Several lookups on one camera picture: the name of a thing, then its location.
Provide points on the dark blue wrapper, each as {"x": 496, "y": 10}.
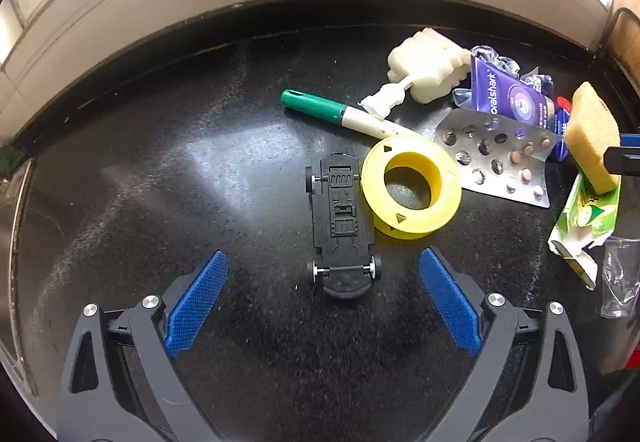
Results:
{"x": 560, "y": 144}

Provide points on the yellow plastic tape spool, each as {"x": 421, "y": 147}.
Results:
{"x": 375, "y": 182}

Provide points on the yellow sponge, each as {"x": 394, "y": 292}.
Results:
{"x": 590, "y": 131}

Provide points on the green and white carton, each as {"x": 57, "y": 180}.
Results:
{"x": 585, "y": 217}

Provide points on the purple toothpaste tube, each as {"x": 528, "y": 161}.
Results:
{"x": 492, "y": 91}

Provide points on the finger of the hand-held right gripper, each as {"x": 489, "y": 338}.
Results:
{"x": 625, "y": 159}

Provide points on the white foam sponge brush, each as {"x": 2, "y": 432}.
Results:
{"x": 430, "y": 66}

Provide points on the black toy car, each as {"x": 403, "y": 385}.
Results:
{"x": 340, "y": 217}

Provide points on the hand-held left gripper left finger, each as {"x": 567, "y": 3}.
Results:
{"x": 197, "y": 302}

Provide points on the clear plastic cup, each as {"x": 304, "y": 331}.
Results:
{"x": 617, "y": 277}

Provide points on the green and white marker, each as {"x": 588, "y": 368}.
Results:
{"x": 320, "y": 106}

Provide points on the silver pill blister pack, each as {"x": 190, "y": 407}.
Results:
{"x": 500, "y": 156}

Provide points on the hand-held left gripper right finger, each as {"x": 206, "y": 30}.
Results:
{"x": 450, "y": 302}

